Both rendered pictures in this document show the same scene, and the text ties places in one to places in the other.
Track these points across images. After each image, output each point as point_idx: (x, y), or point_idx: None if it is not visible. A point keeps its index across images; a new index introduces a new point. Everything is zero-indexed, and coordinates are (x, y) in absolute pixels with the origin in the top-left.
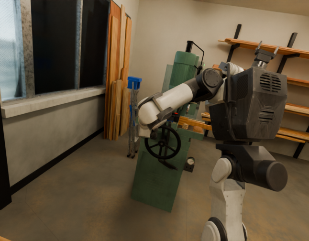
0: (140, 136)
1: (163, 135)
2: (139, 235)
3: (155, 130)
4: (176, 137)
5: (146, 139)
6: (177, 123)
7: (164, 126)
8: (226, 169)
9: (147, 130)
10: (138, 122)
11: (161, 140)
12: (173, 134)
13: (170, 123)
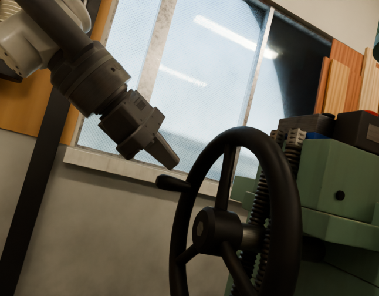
0: (13, 70)
1: (259, 214)
2: None
3: (36, 14)
4: (266, 182)
5: (177, 214)
6: (348, 147)
7: (228, 131)
8: None
9: (9, 17)
10: (236, 192)
11: (206, 207)
12: (310, 209)
13: (290, 136)
